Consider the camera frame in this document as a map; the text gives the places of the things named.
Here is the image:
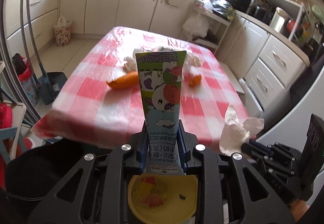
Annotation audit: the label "white tissue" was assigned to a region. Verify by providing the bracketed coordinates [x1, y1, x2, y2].
[219, 104, 264, 156]
[124, 57, 137, 72]

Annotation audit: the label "green cartoon cow milk carton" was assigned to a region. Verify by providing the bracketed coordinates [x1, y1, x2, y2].
[136, 50, 187, 175]

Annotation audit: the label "yellow lid with scraps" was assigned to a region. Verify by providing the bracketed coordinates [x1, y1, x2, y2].
[127, 174, 198, 223]

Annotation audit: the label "red white checkered tablecloth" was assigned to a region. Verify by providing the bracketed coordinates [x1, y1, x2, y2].
[32, 27, 248, 150]

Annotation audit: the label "small orange peel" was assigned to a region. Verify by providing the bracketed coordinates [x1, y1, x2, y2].
[189, 75, 202, 87]

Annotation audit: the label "white crumpled tissue on table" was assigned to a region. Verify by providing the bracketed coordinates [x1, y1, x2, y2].
[124, 57, 137, 72]

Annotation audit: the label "blue dustpan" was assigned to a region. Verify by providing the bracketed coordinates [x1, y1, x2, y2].
[38, 72, 68, 105]

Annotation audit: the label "white plastic bag on shelf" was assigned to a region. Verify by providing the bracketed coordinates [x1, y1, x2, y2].
[182, 14, 210, 38]

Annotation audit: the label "floral bin with red bag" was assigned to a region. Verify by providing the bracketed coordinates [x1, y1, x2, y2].
[12, 53, 39, 106]

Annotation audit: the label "white wire rack shelf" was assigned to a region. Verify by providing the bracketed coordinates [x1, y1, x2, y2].
[182, 0, 234, 53]

